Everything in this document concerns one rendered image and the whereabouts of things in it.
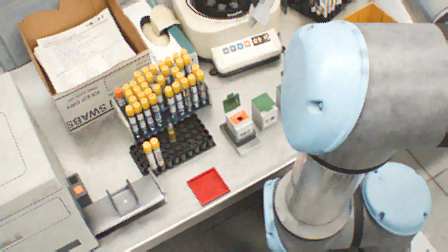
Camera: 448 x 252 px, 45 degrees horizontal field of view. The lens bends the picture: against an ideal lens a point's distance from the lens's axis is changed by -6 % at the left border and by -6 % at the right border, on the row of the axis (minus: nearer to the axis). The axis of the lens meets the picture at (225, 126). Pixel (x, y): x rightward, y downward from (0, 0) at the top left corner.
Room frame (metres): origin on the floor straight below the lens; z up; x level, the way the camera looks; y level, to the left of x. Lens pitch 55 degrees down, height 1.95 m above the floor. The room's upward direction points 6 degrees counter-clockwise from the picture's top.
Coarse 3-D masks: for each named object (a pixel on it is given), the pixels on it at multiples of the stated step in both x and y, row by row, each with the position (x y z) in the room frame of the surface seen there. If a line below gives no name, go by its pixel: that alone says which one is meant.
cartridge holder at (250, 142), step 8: (224, 128) 0.72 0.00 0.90; (232, 136) 0.69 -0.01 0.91; (248, 136) 0.68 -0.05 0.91; (256, 136) 0.69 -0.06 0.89; (232, 144) 0.68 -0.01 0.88; (240, 144) 0.67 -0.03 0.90; (248, 144) 0.67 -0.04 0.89; (256, 144) 0.67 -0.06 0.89; (240, 152) 0.66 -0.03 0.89; (248, 152) 0.66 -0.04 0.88
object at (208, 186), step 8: (200, 176) 0.61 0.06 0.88; (208, 176) 0.61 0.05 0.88; (216, 176) 0.61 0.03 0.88; (192, 184) 0.60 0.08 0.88; (200, 184) 0.60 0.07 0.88; (208, 184) 0.59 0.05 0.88; (216, 184) 0.59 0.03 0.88; (224, 184) 0.59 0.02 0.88; (200, 192) 0.58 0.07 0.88; (208, 192) 0.58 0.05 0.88; (216, 192) 0.57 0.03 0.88; (224, 192) 0.57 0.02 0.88; (200, 200) 0.56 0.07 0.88; (208, 200) 0.55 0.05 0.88
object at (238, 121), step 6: (240, 108) 0.73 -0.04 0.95; (228, 114) 0.71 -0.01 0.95; (234, 114) 0.71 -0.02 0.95; (240, 114) 0.71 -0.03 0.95; (246, 114) 0.71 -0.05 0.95; (228, 120) 0.71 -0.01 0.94; (234, 120) 0.70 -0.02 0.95; (240, 120) 0.70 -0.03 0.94; (246, 120) 0.70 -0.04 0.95; (228, 126) 0.71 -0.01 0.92; (234, 126) 0.68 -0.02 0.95; (240, 126) 0.69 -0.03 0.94; (246, 126) 0.69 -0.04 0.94; (252, 126) 0.69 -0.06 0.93; (234, 132) 0.69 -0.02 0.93; (240, 132) 0.68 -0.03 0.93; (246, 132) 0.69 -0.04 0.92
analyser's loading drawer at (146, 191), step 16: (144, 176) 0.61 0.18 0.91; (112, 192) 0.57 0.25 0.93; (128, 192) 0.57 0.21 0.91; (144, 192) 0.57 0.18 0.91; (160, 192) 0.57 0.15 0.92; (96, 208) 0.54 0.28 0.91; (112, 208) 0.54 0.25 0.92; (128, 208) 0.54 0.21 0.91; (144, 208) 0.53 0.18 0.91; (96, 224) 0.51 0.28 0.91; (112, 224) 0.50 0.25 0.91
